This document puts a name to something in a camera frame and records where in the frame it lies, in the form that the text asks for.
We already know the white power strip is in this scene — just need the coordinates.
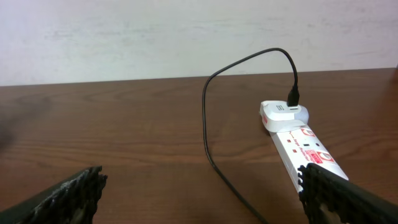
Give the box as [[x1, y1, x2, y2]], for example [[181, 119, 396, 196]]
[[271, 125, 349, 192]]

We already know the black USB charging cable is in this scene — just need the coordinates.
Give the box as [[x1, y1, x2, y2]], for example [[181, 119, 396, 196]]
[[201, 47, 301, 224]]

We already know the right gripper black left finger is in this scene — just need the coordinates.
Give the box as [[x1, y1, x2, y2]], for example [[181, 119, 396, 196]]
[[1, 166, 108, 224]]

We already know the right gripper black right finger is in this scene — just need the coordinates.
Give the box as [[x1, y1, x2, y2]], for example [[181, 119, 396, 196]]
[[298, 163, 397, 223]]

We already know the white USB charger plug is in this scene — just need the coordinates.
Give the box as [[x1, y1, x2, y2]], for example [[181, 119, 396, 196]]
[[259, 100, 309, 133]]

